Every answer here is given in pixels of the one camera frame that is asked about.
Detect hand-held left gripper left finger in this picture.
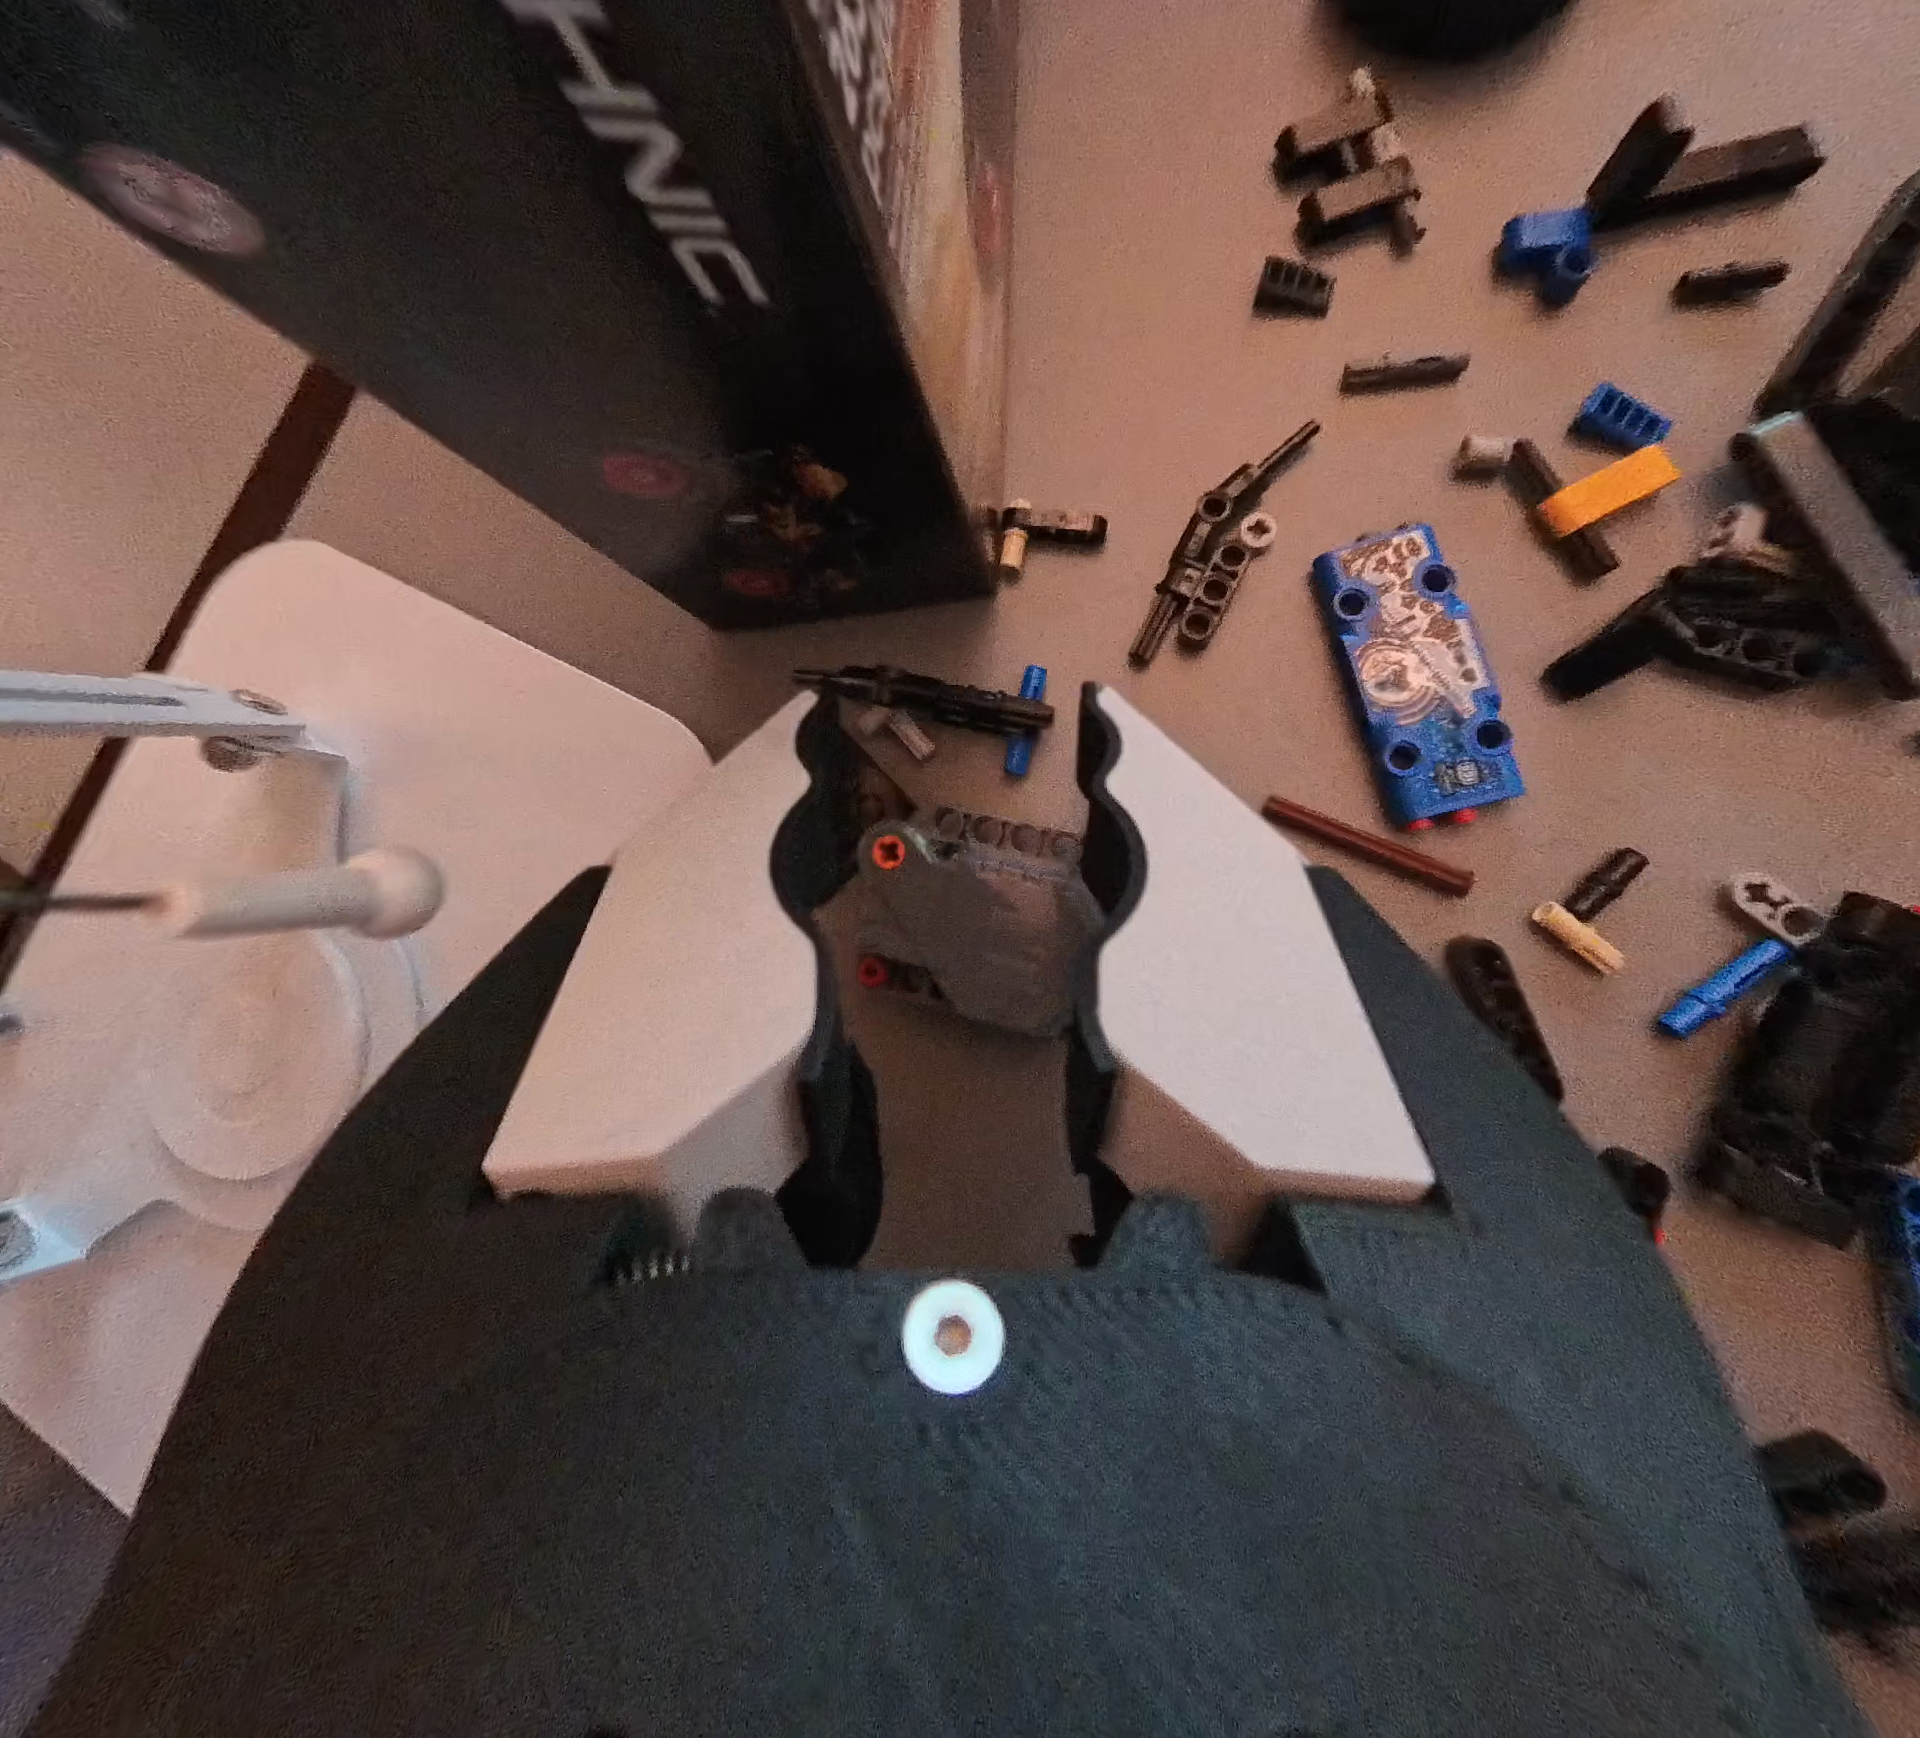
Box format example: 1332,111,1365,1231
480,694,852,1230

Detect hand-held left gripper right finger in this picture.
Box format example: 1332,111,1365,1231
1071,688,1435,1247

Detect grey toy motor block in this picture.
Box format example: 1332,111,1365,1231
848,800,1092,1036

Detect grey desk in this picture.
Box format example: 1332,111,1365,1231
0,0,1920,1738

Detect brown toy axle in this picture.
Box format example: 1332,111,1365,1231
1257,790,1482,903

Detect black rounded toy piece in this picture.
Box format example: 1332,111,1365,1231
1443,930,1573,1107

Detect white document stand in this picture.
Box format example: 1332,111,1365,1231
0,538,725,1517

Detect blue printed toy panel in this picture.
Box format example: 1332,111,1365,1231
1305,521,1531,829

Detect black pin assembly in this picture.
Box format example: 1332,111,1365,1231
1130,418,1325,673

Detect pile of toy building pieces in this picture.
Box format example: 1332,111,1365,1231
1545,163,1920,1619

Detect small orange toy piece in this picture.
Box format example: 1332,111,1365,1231
1534,441,1686,542

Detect small blue toy plate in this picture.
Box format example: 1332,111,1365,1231
1569,376,1677,452

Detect blue angled toy piece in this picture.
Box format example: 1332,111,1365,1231
1499,207,1605,309

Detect black toy connector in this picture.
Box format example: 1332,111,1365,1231
1269,64,1429,258

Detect toy truck set box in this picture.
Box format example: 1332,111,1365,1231
0,0,1031,632

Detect black angled toy beam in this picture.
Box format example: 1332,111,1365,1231
1580,93,1831,243

